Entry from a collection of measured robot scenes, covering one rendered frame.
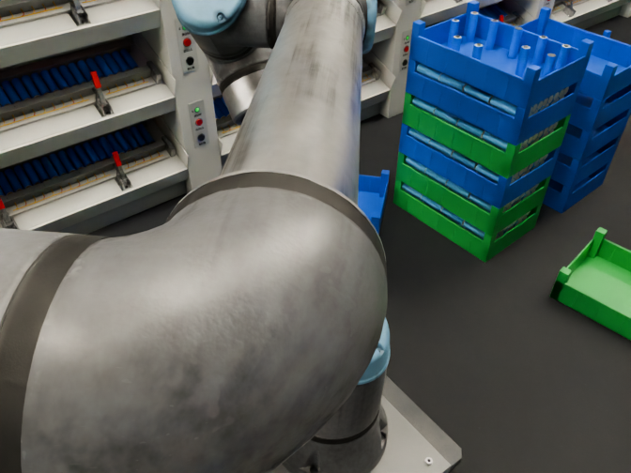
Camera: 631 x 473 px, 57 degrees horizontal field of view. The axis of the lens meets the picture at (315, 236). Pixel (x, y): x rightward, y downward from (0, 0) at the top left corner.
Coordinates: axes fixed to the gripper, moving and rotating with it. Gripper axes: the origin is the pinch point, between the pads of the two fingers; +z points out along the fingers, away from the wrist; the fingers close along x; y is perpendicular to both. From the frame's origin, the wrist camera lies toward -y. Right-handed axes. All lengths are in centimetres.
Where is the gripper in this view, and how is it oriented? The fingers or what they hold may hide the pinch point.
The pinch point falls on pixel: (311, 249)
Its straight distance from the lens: 83.2
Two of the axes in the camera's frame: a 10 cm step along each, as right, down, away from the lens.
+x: 6.9, -2.7, 6.7
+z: 3.9, 9.2, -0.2
